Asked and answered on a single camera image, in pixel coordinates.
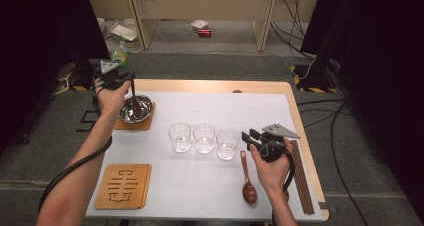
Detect white floor cable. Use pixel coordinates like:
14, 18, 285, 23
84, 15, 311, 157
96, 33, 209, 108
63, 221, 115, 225
146, 47, 316, 82

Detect black stand base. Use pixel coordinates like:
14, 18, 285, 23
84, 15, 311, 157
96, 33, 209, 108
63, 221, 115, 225
289, 60, 339, 94
57, 57, 101, 92

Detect black curtain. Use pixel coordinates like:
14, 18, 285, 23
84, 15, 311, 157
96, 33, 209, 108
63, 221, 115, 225
0, 0, 112, 154
299, 0, 424, 217

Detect person's left hand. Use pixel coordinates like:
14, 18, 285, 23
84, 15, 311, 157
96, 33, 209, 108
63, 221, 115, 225
94, 80, 133, 119

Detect brown wooden spoon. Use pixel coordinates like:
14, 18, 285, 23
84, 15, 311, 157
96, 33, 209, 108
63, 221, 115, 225
239, 150, 258, 206
130, 78, 143, 119

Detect black power cable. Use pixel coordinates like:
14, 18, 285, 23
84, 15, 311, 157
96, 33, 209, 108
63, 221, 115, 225
269, 0, 306, 60
280, 0, 316, 61

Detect green wet wipes packet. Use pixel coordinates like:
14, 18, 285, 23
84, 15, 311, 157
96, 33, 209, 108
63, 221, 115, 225
111, 48, 130, 68

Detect stainless steel bowl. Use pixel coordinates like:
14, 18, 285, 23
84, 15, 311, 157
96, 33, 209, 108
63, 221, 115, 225
118, 94, 154, 124

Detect white crumpled bag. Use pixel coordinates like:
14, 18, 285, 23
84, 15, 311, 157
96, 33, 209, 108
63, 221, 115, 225
190, 19, 210, 31

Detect white flat box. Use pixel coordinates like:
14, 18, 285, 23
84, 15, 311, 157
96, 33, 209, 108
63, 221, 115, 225
109, 21, 139, 43

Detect person's right hand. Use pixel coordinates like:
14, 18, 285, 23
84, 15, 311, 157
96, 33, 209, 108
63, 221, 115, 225
249, 139, 295, 194

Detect bundle of wooden chopsticks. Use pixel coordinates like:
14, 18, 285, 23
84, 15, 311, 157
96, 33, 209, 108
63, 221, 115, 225
291, 139, 316, 216

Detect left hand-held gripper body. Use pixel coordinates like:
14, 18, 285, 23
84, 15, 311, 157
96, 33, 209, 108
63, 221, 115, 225
94, 59, 129, 90

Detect beige wooden desk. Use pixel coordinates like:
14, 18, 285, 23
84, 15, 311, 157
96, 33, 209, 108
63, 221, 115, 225
124, 0, 279, 53

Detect short white cable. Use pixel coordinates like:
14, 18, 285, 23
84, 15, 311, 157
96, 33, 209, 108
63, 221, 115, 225
53, 77, 70, 96

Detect clear glass cup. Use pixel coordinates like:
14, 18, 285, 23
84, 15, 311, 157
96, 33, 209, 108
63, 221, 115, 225
215, 129, 240, 161
168, 121, 193, 154
192, 123, 217, 155

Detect long black floor cable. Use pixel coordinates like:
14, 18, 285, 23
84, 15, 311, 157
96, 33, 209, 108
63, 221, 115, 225
329, 99, 369, 226

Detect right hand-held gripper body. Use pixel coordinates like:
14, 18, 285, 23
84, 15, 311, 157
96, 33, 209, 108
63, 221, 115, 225
259, 123, 300, 163

